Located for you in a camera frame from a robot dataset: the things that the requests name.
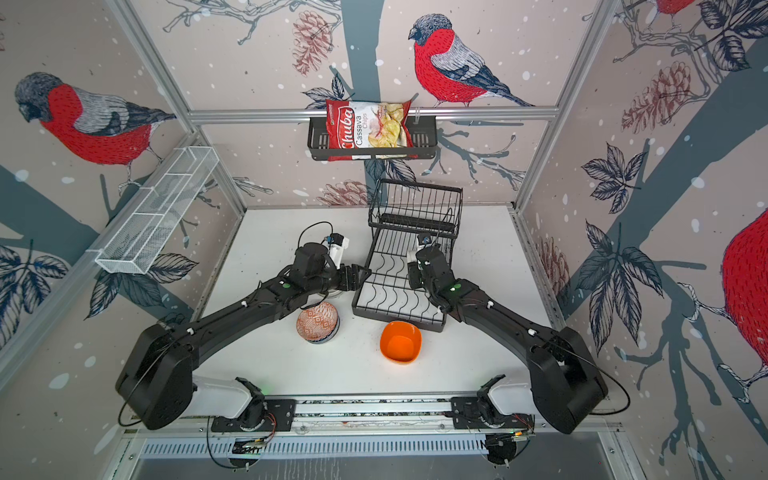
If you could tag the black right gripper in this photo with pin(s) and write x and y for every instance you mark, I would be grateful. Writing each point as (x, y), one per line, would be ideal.
(412, 275)

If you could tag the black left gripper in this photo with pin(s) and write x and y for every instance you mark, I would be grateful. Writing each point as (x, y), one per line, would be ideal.
(354, 272)

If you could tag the orange plastic bowl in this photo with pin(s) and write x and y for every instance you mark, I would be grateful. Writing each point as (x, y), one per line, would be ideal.
(400, 342)

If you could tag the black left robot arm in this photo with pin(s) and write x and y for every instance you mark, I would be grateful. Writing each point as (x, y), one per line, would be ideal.
(157, 381)

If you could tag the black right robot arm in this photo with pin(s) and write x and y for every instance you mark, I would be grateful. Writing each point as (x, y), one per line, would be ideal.
(565, 383)

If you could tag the red patterned bowl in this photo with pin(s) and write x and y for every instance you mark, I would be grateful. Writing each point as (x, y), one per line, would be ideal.
(318, 324)

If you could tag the red cassava chips bag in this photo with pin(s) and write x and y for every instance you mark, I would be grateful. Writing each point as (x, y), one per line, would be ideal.
(367, 125)

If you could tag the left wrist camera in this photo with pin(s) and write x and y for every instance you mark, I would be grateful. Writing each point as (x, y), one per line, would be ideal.
(337, 244)

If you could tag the black wire dish rack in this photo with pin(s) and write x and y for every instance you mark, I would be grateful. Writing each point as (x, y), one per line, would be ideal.
(406, 217)

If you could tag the black wall basket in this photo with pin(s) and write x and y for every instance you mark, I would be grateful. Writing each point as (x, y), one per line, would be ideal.
(416, 138)

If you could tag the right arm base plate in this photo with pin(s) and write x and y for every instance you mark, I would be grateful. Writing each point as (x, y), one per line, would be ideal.
(469, 413)

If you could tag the aluminium mounting rail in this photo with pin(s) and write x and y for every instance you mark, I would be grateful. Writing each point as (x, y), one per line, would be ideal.
(365, 414)

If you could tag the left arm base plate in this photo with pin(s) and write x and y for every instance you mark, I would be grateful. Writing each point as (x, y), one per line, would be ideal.
(270, 415)

